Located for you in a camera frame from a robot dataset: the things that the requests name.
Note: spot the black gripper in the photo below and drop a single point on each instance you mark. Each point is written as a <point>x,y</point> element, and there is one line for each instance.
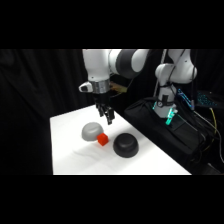
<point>101,99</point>

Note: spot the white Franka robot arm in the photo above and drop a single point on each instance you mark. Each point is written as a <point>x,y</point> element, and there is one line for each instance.
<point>100,65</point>

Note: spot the grey upturned bowl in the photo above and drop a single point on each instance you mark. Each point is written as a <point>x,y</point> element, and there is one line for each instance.
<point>92,131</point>

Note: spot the black upturned bowl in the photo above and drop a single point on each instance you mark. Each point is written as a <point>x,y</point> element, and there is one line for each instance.
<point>125,145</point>

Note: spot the red cube block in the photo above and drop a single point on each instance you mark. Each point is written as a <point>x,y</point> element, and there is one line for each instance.
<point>102,139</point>

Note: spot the small green light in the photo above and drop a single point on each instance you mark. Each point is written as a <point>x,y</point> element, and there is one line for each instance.
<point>170,117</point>

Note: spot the black curtain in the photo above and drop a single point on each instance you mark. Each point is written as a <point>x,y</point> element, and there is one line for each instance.
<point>40,100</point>

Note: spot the black robot stand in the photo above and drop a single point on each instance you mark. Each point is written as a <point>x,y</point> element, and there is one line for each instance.
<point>170,133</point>

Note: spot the blue lit keyboard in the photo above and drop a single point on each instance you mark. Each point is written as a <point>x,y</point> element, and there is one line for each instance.
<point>205,99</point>

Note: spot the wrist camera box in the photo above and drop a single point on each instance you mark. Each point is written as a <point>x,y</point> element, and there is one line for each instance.
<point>85,87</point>

